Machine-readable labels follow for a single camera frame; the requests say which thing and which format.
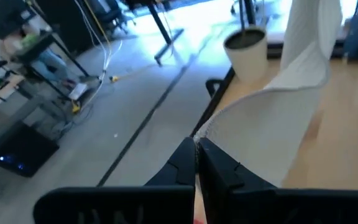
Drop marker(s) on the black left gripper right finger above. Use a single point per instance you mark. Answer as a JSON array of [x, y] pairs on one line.
[[259, 207]]

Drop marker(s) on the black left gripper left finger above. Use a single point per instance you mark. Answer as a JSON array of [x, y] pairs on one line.
[[120, 205]]

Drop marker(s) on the grey microfiber towel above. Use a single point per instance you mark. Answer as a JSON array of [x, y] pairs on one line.
[[259, 130]]

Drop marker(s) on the black computer with blue lights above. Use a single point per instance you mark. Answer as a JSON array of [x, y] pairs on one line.
[[20, 152]]

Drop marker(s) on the white box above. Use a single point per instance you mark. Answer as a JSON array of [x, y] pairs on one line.
[[78, 90]]

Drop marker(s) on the yellow power plug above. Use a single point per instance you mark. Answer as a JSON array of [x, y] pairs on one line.
[[114, 78]]

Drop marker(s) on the white cup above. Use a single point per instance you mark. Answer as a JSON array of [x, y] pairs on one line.
[[247, 62]]

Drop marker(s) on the person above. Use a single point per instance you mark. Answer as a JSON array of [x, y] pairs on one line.
[[51, 63]]

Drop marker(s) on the black desk leg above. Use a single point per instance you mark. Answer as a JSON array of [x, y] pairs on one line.
[[169, 45]]

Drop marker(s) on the black office chair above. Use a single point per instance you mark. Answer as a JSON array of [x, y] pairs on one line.
[[110, 14]]

